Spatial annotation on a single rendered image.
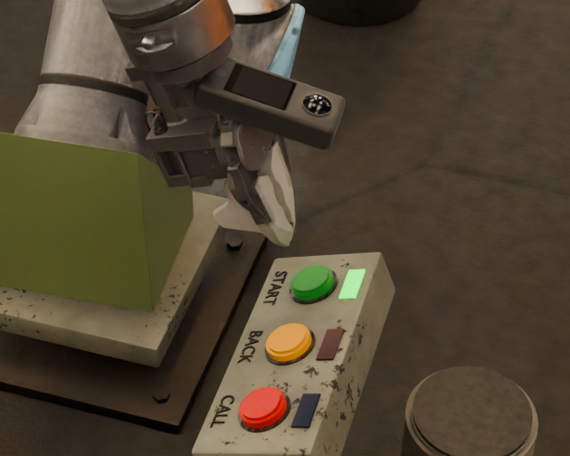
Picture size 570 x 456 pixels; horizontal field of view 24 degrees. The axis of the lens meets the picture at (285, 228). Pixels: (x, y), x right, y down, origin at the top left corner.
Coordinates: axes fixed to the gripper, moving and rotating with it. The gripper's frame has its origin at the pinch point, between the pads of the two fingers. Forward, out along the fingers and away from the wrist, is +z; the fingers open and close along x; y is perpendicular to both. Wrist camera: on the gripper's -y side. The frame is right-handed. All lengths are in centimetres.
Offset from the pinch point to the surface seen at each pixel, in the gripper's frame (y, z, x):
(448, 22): 29, 59, -133
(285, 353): -0.3, 5.8, 9.2
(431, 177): 23, 62, -87
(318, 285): -1.1, 5.5, 1.1
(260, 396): 0.2, 5.6, 14.4
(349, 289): -3.8, 6.4, 0.9
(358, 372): -5.5, 9.7, 7.8
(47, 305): 60, 36, -31
